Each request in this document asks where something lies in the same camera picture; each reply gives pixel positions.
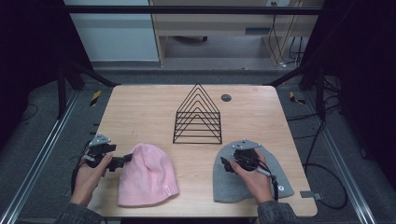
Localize aluminium floor rail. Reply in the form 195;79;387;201
303;90;379;224
0;90;81;224

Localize black horizontal frame bar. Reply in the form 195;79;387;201
64;5;325;16

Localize black floor cable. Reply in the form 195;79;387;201
284;102;349;211

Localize hand-held gripper cable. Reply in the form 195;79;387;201
70;140;92;196
256;159;280;202

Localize right hand-held gripper cable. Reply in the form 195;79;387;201
256;159;280;202

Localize grey metal table bracket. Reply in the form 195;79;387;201
299;189;324;201

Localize black wire triangle rack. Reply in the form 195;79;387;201
172;82;223;146

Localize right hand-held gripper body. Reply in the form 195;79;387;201
231;139;262;173

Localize person's left hand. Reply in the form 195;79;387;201
69;151;115;207

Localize person's right hand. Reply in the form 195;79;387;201
229;148;276;206

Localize grey knit beanie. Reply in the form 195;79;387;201
212;143;295;204

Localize light wooden desk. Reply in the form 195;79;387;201
148;0;325;68

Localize white cabinet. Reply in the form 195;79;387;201
64;0;161;63

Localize pink knit beanie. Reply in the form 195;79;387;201
117;142;180;208

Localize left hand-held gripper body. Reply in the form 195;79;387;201
83;133;118;170

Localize black metal stand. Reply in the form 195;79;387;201
55;59;120;120
265;60;328;122

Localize left hand-held gripper cable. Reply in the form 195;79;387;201
70;140;92;196

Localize hanging black and yellow cables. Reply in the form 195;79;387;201
268;1;306;69

